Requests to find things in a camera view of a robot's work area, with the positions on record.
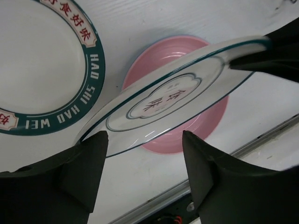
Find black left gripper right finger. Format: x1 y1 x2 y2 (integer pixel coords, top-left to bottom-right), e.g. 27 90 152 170
182 131 299 224

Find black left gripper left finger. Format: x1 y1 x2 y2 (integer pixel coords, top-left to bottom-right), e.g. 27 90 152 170
0 131 108 224

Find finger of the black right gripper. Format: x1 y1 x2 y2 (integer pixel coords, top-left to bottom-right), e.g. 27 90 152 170
230 18 299 83

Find green rimmed white plate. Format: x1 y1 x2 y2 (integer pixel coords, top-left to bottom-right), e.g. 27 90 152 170
0 0 106 136

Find pink plastic plate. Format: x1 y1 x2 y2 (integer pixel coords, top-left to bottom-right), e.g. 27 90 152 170
121 35 229 155

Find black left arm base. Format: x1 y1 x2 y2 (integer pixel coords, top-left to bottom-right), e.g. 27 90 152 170
143 193 199 224

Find aluminium table edge rail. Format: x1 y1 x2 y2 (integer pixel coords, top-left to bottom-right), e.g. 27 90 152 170
115 115 299 224

